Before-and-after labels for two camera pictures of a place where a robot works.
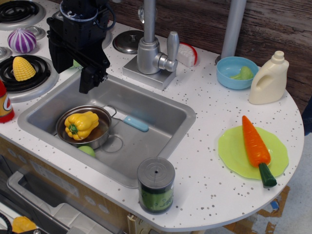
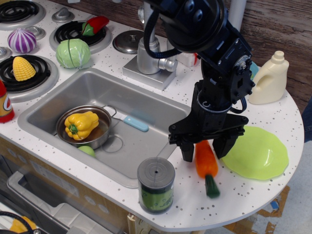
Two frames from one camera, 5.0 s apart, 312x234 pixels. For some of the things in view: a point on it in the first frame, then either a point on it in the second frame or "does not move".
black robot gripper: (77, 36) -> (223, 127)
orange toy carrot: (259, 151) -> (207, 166)
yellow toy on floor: (21, 224) does not move
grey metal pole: (233, 28) does not move
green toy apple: (87, 149) does not move
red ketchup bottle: (7, 112) does not move
